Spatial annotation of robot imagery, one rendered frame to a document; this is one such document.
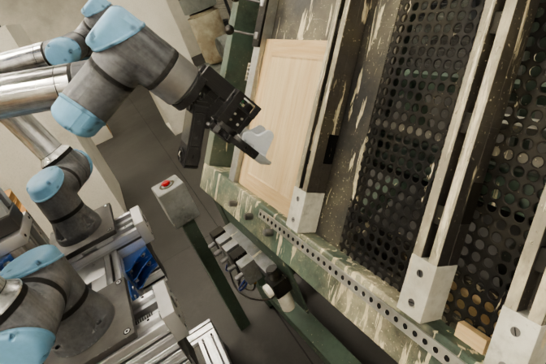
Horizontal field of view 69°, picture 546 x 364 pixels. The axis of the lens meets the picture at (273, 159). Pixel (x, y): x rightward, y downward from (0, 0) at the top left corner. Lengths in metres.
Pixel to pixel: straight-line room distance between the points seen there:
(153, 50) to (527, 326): 0.71
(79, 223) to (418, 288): 1.04
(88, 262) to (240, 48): 1.02
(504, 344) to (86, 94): 0.77
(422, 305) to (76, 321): 0.73
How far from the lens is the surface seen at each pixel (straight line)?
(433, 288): 0.88
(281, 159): 1.35
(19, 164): 3.56
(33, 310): 0.87
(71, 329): 1.03
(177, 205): 1.74
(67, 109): 0.65
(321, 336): 1.87
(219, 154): 1.80
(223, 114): 0.65
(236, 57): 1.77
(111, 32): 0.60
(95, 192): 3.63
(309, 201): 1.16
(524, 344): 0.80
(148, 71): 0.62
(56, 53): 1.20
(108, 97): 0.63
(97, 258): 1.51
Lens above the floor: 1.65
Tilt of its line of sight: 27 degrees down
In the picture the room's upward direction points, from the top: 21 degrees counter-clockwise
